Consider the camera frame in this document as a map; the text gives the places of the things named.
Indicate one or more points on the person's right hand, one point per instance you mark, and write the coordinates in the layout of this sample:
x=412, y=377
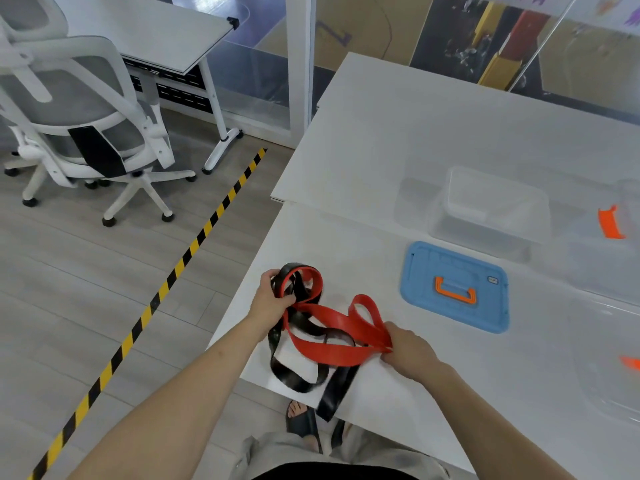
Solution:
x=412, y=352

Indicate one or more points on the person's left hand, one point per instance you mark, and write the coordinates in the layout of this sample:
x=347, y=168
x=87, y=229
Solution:
x=265, y=309

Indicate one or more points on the person's left thumb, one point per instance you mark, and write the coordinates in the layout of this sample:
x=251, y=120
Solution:
x=287, y=299

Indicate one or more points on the person's right thumb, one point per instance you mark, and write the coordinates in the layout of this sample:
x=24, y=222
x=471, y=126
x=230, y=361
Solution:
x=390, y=329

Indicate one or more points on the red resistance band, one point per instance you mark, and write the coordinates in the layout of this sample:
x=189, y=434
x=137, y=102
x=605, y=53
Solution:
x=340, y=322

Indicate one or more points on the black resistance band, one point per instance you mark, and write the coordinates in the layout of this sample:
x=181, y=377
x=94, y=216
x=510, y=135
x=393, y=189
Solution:
x=332, y=394

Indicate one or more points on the person's right forearm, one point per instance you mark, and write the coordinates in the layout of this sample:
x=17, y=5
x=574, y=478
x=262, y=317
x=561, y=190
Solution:
x=490, y=424

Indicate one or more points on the person's left forearm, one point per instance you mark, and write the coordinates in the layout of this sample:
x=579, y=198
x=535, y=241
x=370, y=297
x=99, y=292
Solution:
x=175, y=414

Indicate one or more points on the grey shorts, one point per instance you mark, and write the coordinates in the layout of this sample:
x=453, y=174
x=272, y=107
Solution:
x=390, y=452

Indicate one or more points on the black sandal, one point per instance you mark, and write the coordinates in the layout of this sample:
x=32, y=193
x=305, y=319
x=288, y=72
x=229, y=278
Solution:
x=306, y=428

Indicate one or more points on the yellow black hazard tape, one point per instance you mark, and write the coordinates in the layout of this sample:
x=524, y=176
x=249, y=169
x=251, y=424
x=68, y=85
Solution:
x=150, y=304

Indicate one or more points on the black shirt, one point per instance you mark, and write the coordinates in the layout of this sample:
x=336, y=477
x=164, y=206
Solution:
x=335, y=472

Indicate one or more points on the small clear plastic container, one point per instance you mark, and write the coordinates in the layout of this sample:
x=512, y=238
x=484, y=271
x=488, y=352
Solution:
x=495, y=207

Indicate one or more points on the large clear plastic box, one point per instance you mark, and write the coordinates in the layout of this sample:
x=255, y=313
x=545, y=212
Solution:
x=590, y=264

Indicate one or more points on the clear plastic box lid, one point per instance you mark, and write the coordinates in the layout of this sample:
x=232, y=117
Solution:
x=610, y=394

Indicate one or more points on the orange box latch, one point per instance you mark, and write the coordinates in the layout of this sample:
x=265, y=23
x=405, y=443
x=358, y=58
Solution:
x=610, y=224

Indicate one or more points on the orange lid latch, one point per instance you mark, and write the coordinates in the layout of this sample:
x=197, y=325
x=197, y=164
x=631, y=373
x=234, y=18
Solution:
x=632, y=363

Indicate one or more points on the white mesh office chair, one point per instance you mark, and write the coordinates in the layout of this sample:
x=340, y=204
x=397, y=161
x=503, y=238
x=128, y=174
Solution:
x=95, y=124

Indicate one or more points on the black desk clip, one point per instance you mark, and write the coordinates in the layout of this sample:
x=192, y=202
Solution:
x=233, y=22

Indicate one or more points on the white desk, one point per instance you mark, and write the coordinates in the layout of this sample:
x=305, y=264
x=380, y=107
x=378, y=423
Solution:
x=150, y=29

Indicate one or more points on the white partition post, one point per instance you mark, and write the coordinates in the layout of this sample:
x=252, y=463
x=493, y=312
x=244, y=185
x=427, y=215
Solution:
x=300, y=64

